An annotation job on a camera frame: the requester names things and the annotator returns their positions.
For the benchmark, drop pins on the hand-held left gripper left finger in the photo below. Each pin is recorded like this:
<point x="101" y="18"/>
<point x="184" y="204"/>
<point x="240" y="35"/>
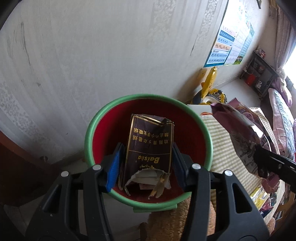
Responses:
<point x="114" y="166"/>

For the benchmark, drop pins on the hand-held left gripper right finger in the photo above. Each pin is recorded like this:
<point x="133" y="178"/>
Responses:
<point x="180" y="166"/>

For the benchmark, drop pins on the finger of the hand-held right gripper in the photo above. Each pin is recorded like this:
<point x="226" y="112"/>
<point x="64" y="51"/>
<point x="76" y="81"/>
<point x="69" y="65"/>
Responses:
<point x="275" y="163"/>

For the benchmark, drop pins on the green bin with red inside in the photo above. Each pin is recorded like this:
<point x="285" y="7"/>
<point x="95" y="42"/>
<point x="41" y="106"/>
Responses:
<point x="104" y="134"/>

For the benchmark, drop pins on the dark brown cigarette carton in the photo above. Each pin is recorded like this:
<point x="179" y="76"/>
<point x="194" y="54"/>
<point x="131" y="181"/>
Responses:
<point x="148" y="153"/>

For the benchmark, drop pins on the yellow white box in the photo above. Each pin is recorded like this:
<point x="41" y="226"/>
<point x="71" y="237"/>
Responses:
<point x="259" y="195"/>

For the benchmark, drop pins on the purple snack wrapper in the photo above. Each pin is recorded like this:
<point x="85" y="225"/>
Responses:
<point x="240" y="136"/>

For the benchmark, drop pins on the bed with patterned sheet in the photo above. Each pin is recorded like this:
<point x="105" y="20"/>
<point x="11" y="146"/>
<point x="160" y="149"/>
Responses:
<point x="283" y="120"/>

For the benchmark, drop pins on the orange plush blanket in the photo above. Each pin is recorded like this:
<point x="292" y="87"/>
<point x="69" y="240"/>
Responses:
<point x="180" y="220"/>

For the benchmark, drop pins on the purple pillow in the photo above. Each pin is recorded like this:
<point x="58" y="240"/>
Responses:
<point x="283" y="88"/>

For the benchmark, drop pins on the red box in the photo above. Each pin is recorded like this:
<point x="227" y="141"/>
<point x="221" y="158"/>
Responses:
<point x="250" y="80"/>

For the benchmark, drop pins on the yellow duck potty chair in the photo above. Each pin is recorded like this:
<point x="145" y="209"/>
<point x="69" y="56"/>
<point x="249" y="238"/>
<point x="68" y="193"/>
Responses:
<point x="210" y="81"/>

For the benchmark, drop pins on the dark metal shelf desk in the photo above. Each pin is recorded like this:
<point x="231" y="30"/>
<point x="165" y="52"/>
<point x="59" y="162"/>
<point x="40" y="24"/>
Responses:
<point x="261" y="69"/>

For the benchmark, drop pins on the dark wooden furniture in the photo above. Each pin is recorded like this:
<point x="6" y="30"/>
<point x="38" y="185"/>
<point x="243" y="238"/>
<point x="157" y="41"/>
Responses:
<point x="18" y="176"/>

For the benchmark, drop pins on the patterned curtain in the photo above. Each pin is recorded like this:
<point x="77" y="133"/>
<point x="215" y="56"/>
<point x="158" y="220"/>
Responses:
<point x="282" y="34"/>

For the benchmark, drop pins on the blue bordered wall poster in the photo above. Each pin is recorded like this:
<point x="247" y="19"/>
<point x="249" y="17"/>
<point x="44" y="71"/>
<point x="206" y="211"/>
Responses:
<point x="219" y="48"/>

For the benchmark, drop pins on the green bordered wall poster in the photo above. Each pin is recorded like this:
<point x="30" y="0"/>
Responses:
<point x="248" y="39"/>

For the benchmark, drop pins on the white chart wall poster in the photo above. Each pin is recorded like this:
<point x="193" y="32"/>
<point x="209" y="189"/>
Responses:
<point x="238" y="41"/>

